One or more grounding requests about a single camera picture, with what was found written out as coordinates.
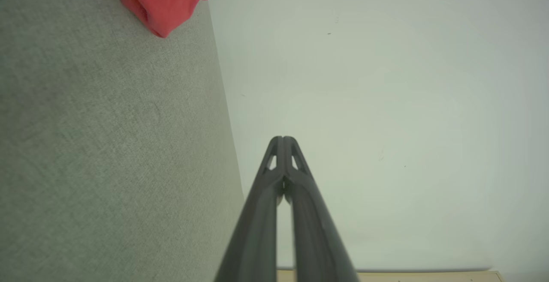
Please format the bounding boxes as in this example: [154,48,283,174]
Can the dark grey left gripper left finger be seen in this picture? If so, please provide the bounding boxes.
[214,136,284,282]

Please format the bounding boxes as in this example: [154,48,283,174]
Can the beige wooden board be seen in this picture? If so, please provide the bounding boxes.
[277,269,505,282]

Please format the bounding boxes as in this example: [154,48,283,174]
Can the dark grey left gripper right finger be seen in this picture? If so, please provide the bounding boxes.
[284,136,359,282]

